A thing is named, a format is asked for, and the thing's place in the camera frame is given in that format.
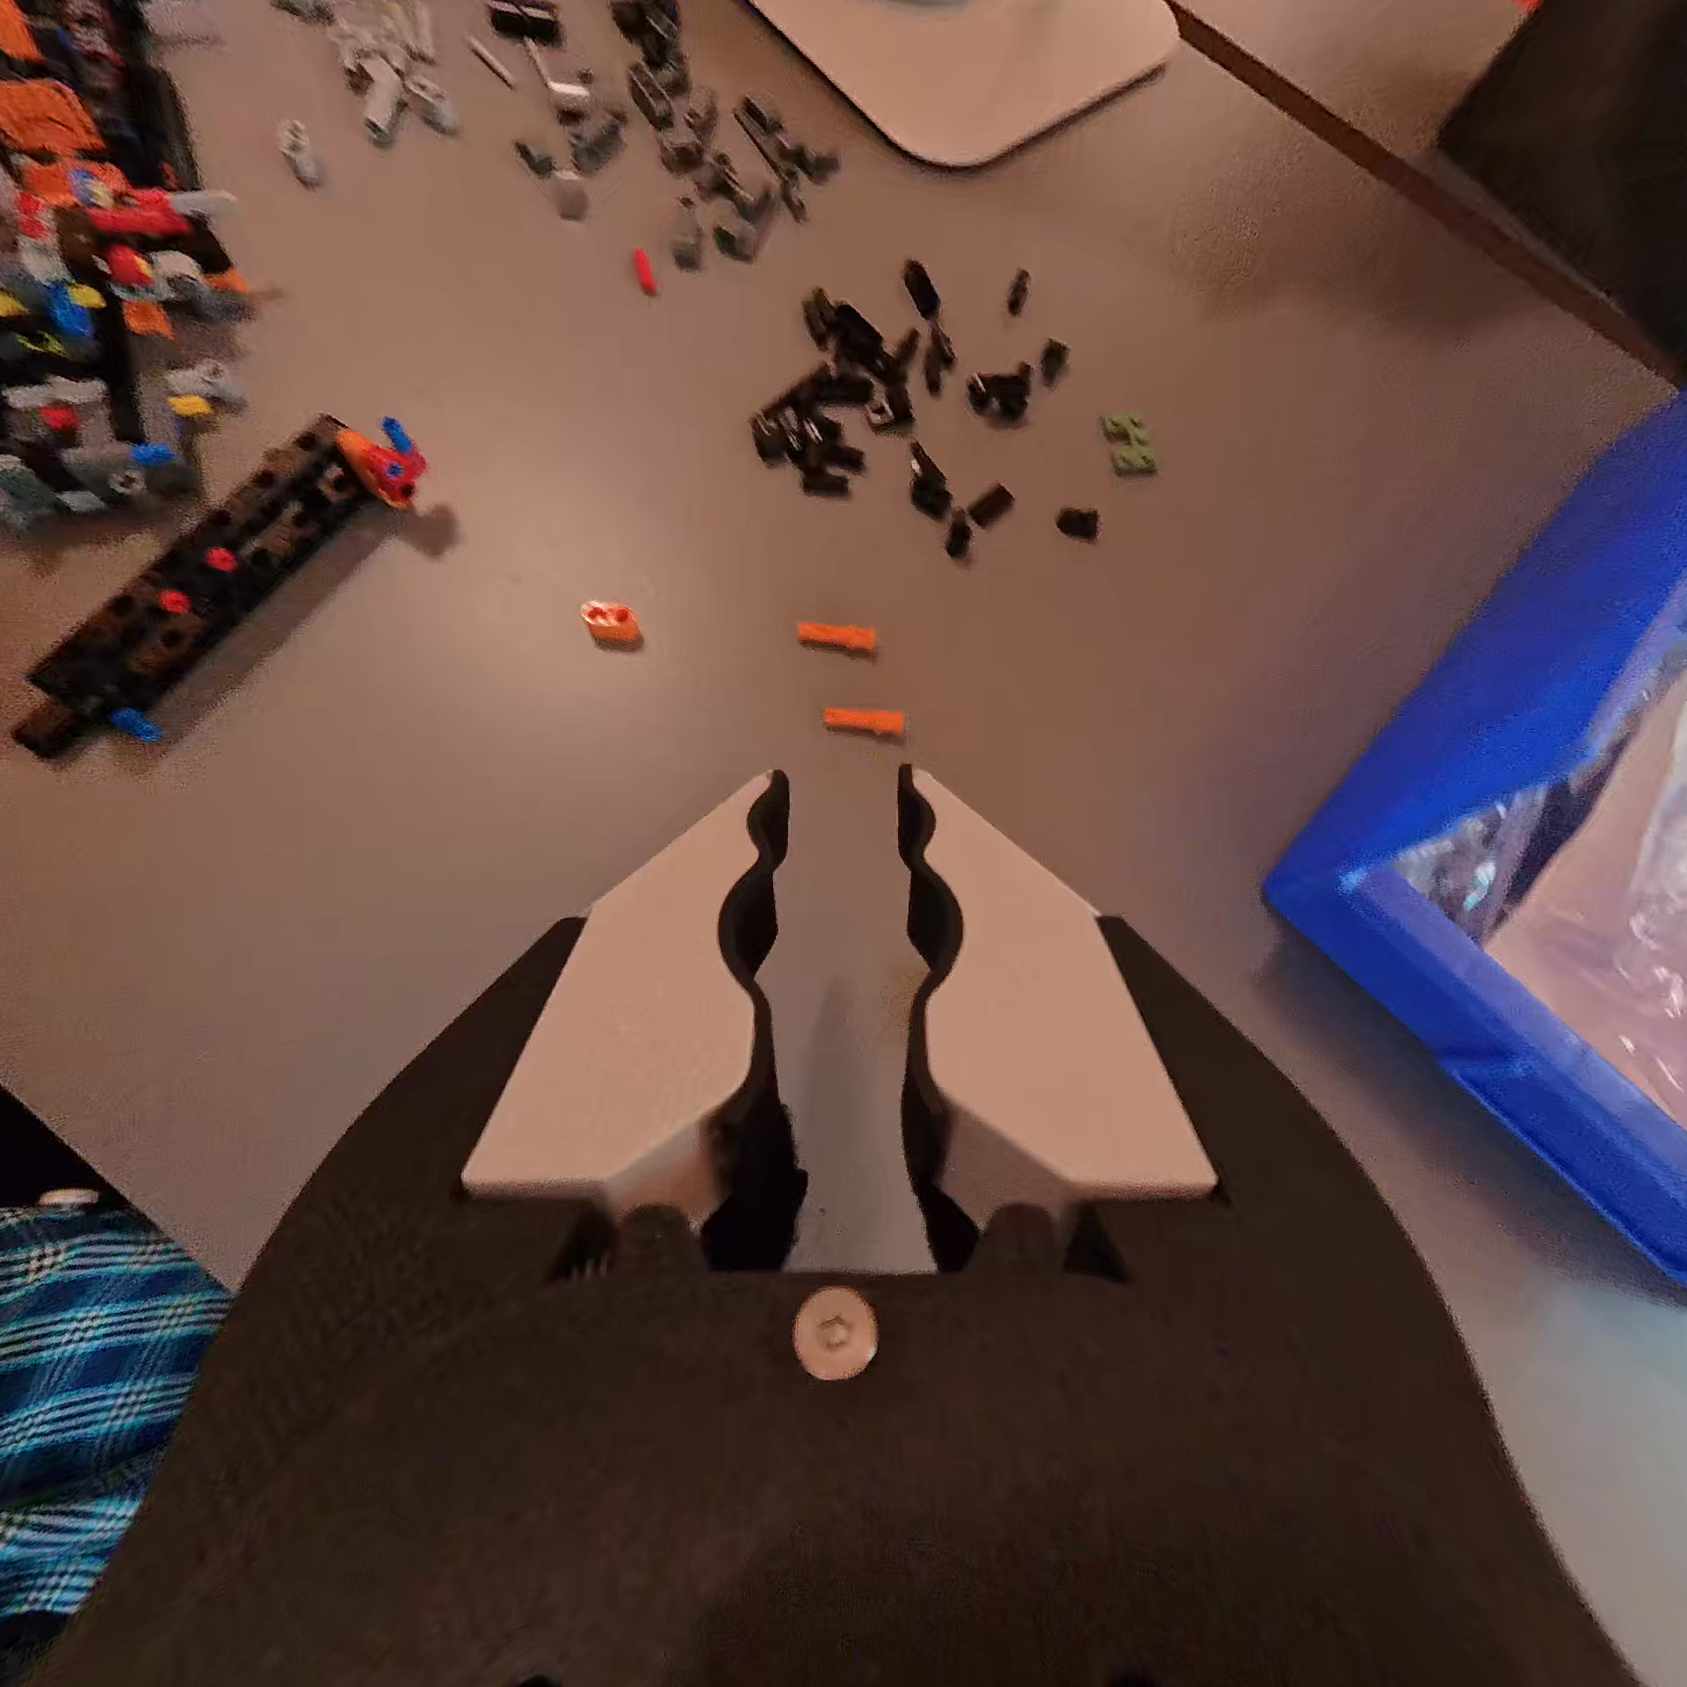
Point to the pile of black lego pieces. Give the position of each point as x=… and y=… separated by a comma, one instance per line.
x=823, y=423

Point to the short black lego beam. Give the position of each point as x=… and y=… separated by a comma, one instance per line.
x=52, y=720

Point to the clear plastic bag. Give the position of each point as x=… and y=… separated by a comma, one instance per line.
x=1621, y=923

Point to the orange two-hole lego connector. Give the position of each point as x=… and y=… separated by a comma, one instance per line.
x=611, y=623

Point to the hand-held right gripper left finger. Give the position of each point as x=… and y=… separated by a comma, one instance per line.
x=620, y=1054

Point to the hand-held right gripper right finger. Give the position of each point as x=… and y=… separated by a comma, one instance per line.
x=1067, y=1054

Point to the pile of grey lego pieces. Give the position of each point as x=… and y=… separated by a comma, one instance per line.
x=687, y=145

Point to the multicoloured lego build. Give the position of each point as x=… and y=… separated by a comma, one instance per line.
x=92, y=265

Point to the green lego plate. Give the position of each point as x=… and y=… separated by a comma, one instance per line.
x=1130, y=445

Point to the blue plastic bin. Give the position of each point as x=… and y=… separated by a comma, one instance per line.
x=1449, y=686

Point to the white monitor stand base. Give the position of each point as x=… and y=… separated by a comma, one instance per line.
x=988, y=92

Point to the orange lego pin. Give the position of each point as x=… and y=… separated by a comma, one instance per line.
x=835, y=637
x=865, y=720

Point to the blue plaid shirt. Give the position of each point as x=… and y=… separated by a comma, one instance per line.
x=92, y=1383

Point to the long black lego beam assembly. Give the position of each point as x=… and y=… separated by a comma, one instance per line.
x=284, y=527

